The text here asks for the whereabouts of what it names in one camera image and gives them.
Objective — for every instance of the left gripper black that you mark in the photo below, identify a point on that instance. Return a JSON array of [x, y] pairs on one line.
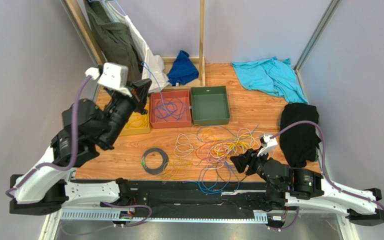
[[140, 91]]

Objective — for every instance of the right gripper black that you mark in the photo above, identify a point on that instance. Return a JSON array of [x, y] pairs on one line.
[[250, 160]]

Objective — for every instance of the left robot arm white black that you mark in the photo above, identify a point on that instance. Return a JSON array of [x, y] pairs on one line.
[[47, 188]]

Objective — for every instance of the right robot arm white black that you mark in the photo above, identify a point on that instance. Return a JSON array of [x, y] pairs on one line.
[[288, 187]]

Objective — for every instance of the white garment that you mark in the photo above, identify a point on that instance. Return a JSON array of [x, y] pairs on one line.
[[153, 64]]

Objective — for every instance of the yellow plastic bin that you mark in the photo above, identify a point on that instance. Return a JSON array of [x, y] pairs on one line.
[[138, 124]]

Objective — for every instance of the red plastic bin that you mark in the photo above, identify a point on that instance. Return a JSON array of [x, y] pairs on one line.
[[170, 109]]

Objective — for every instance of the dark blue cloth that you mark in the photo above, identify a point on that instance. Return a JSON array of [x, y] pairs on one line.
[[183, 71]]

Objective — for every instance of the olive green garment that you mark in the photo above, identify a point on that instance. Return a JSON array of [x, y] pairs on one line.
[[114, 40]]

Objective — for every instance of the black cloth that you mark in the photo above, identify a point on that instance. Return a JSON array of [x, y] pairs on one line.
[[299, 143]]

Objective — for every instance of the green plastic bin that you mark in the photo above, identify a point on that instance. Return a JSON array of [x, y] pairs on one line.
[[210, 105]]

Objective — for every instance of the cyan cloth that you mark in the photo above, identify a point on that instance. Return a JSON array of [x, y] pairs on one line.
[[271, 76]]

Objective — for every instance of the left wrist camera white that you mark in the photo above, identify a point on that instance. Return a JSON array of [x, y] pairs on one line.
[[112, 76]]

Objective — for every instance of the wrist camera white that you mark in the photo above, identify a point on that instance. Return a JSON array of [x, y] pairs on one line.
[[268, 143], [112, 76]]

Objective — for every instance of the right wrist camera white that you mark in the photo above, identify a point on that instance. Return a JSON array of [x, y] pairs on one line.
[[268, 143]]

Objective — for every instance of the wooden rack frame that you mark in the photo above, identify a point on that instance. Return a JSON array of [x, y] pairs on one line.
[[79, 21]]

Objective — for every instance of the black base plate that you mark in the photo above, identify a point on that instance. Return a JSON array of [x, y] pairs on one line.
[[181, 201]]

